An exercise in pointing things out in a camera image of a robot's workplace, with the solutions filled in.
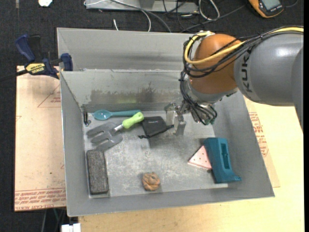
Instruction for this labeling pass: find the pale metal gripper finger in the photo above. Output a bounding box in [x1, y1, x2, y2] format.
[165, 102, 175, 129]
[174, 110, 187, 137]

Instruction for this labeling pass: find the pink triangular sponge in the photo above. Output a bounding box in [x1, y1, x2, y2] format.
[187, 145, 213, 171]

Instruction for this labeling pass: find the grey metal bin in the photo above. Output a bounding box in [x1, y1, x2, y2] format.
[56, 27, 275, 218]

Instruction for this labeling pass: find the teal plastic holder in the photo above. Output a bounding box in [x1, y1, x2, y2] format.
[202, 137, 242, 184]

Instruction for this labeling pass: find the orange toy animal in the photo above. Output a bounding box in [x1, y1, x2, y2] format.
[141, 172, 161, 191]

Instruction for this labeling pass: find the teal plastic spoon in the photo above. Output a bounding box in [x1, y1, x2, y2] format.
[92, 109, 142, 121]

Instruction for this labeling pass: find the dark green flat block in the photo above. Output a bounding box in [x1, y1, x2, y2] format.
[86, 149, 110, 196]

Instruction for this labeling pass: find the brown cardboard board red print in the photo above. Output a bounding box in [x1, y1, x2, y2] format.
[14, 65, 281, 213]

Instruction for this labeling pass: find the grey garden fork green handle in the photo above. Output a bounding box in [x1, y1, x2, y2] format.
[86, 112, 145, 152]

